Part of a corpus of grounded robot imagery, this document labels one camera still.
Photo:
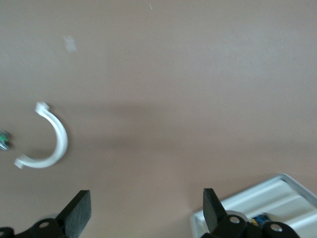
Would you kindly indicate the blue electronic component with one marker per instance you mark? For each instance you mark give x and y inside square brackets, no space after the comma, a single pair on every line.
[260,218]

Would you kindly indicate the white drawer cabinet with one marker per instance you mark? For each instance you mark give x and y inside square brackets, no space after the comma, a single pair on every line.
[247,200]

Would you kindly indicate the chrome metal fitting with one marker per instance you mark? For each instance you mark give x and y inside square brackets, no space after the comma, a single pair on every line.
[5,141]

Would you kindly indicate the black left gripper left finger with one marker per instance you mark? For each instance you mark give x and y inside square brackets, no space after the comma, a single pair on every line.
[74,215]

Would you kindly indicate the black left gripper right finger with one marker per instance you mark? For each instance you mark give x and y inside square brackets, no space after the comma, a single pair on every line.
[214,213]

